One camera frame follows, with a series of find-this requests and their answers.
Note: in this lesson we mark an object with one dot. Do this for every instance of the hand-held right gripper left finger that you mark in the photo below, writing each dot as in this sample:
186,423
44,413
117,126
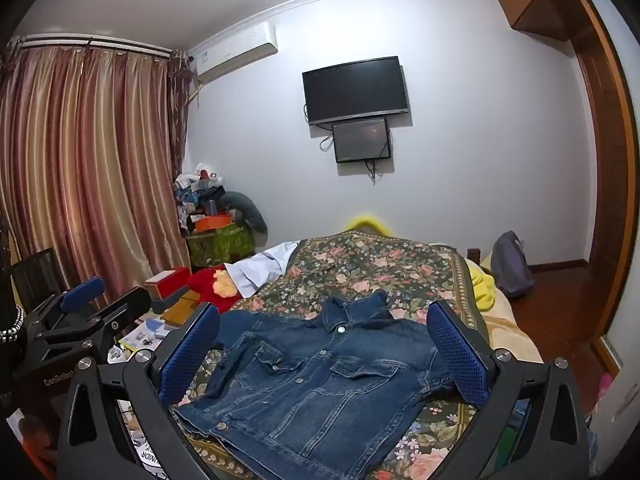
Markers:
190,355

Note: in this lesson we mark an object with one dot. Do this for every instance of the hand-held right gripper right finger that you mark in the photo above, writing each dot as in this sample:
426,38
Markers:
457,355

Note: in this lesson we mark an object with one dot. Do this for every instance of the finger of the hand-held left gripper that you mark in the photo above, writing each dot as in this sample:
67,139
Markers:
125,310
80,294

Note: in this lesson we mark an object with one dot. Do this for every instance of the blue denim jeans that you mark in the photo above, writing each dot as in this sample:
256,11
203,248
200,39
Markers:
310,385

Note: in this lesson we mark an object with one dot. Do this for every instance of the pile of printed papers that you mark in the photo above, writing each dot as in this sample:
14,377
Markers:
142,335

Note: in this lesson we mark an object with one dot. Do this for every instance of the brown wooden box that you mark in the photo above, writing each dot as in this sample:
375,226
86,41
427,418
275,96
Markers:
182,310

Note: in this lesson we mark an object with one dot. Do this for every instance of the black chair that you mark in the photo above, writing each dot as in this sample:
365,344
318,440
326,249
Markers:
35,275

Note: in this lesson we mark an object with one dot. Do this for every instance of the red and white box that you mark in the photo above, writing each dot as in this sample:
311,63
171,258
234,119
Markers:
167,282

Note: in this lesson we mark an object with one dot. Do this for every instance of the beige bed sheet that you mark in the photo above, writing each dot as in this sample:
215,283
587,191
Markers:
510,330

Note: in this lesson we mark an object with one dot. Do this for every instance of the yellow blanket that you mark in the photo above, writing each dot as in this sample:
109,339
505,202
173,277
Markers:
481,285

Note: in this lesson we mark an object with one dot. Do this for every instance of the dark cloth with white beads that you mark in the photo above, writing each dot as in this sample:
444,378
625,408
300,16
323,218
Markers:
10,320

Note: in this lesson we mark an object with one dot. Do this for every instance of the red plush toy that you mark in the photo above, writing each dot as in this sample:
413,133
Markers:
202,280

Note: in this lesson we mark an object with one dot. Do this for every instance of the grey backpack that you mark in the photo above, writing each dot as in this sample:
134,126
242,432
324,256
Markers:
510,265

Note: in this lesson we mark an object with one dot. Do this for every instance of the light blue shirt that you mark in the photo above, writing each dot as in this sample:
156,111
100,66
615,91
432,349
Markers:
260,270

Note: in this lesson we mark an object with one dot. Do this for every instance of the orange box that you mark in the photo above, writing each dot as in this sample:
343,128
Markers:
212,222

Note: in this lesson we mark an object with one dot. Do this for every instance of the dark floral bedspread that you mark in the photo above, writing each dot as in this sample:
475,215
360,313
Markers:
360,265

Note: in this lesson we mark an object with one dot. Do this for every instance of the striped pink curtain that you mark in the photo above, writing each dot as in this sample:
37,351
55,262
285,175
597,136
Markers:
90,160

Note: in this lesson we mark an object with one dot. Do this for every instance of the pile of assorted clutter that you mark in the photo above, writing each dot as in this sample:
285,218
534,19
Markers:
200,192

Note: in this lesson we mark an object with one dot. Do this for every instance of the grey pillow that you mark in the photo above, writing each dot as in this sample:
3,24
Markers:
252,212

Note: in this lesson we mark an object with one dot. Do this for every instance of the bright yellow cloth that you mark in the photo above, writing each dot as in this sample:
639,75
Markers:
369,224

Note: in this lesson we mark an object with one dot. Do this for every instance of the white air conditioner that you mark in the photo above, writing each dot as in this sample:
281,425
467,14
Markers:
235,52

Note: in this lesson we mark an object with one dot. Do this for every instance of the dark wooden bed post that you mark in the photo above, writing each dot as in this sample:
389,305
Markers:
474,255

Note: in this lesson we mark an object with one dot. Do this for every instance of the small black wall monitor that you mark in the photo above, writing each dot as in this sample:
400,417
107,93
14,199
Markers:
361,140

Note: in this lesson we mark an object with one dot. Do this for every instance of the white curtain rail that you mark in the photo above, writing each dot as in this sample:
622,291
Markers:
100,43

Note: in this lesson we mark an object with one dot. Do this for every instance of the black wall television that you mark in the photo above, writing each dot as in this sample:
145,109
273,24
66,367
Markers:
355,90

